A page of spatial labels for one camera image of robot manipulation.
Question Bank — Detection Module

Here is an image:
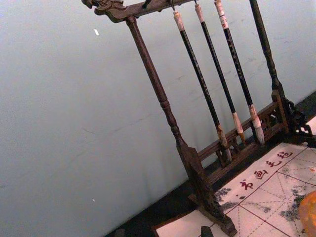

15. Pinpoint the dark wooden brush rack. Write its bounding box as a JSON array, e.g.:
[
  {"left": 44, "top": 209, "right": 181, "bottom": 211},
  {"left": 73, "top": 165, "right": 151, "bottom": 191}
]
[{"left": 81, "top": 0, "right": 316, "bottom": 236}]

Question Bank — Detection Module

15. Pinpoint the white felt mat, red grid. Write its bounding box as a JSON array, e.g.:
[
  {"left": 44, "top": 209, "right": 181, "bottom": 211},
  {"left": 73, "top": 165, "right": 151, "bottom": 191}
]
[{"left": 214, "top": 142, "right": 316, "bottom": 237}]

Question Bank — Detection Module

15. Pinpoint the black brush with dark tip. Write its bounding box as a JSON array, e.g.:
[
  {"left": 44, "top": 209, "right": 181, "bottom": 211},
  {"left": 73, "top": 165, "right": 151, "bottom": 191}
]
[{"left": 172, "top": 10, "right": 233, "bottom": 164}]

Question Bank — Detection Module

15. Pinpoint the black brush with tan tip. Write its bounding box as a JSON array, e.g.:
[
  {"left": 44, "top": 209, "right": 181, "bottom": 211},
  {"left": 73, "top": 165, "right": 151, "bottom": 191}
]
[{"left": 194, "top": 3, "right": 247, "bottom": 147}]

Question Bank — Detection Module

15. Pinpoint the white paper sheet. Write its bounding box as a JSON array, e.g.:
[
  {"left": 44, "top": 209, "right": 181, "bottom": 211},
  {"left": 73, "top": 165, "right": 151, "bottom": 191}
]
[{"left": 155, "top": 209, "right": 224, "bottom": 237}]

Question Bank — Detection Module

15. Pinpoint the small black block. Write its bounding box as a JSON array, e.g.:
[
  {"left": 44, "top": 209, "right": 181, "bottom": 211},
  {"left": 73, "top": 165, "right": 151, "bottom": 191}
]
[{"left": 200, "top": 225, "right": 216, "bottom": 237}]

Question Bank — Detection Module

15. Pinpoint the black brush with grey tip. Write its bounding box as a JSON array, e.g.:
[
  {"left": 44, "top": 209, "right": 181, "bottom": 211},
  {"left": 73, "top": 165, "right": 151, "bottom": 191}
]
[{"left": 213, "top": 0, "right": 266, "bottom": 146}]

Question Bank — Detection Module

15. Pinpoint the orange round object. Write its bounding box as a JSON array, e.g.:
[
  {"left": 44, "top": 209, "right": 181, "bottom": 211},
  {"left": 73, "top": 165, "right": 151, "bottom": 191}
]
[{"left": 297, "top": 190, "right": 316, "bottom": 237}]

